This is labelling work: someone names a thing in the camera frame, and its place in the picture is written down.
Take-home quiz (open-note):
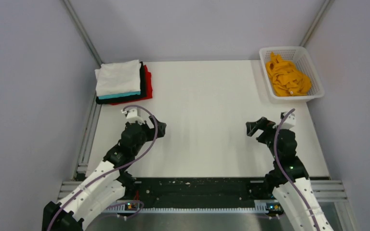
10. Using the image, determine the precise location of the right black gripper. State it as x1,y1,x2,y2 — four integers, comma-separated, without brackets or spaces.
246,116,280,159

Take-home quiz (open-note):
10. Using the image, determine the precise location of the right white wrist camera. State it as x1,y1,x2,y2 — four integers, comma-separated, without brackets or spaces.
280,112,297,129

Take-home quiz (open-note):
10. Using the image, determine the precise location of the right corner aluminium post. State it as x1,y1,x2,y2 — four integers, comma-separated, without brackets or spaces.
299,0,335,47

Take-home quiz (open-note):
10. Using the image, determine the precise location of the teal folded t-shirt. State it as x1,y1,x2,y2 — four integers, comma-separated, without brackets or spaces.
98,91,141,100

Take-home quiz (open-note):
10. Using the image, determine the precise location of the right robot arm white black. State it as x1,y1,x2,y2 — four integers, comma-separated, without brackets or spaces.
246,115,333,231

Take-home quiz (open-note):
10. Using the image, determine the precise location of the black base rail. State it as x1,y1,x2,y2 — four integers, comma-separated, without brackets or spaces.
76,173,331,209

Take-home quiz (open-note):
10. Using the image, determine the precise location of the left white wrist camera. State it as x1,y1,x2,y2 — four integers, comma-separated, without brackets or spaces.
121,108,145,125

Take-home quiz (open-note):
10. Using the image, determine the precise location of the white plastic basket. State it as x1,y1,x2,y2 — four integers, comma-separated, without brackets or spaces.
259,46,325,103

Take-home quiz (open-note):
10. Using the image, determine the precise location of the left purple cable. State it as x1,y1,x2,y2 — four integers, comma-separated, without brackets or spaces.
46,104,159,231

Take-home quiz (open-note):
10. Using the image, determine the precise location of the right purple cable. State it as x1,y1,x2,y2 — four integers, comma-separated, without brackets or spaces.
273,108,321,231

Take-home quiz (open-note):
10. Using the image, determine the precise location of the red folded t-shirt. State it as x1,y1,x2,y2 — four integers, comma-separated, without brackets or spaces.
111,63,153,105

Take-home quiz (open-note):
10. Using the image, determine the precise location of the black folded t-shirt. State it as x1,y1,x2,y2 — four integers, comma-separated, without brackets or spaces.
95,60,147,104

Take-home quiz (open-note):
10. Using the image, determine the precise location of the left corner aluminium post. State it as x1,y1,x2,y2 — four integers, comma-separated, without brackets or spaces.
61,0,103,66

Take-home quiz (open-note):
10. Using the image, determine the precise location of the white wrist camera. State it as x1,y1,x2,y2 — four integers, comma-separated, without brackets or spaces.
280,112,297,129
121,108,145,125

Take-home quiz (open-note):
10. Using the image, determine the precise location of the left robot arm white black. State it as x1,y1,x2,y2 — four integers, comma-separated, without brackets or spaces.
41,115,167,231

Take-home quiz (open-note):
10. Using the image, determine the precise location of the corner aluminium post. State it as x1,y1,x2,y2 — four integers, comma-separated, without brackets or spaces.
299,0,335,47
61,0,103,66

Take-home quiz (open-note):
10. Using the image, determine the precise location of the yellow t-shirt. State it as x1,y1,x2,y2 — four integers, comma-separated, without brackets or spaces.
265,53,312,97

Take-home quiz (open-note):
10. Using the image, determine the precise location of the left aluminium frame rail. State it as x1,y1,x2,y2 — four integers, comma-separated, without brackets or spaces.
70,94,102,180

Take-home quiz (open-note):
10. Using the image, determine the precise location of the purple cable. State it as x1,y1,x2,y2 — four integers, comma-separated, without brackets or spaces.
273,108,321,231
46,104,159,231

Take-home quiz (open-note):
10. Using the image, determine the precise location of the white slotted cable duct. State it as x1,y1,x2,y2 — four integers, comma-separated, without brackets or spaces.
102,201,284,215

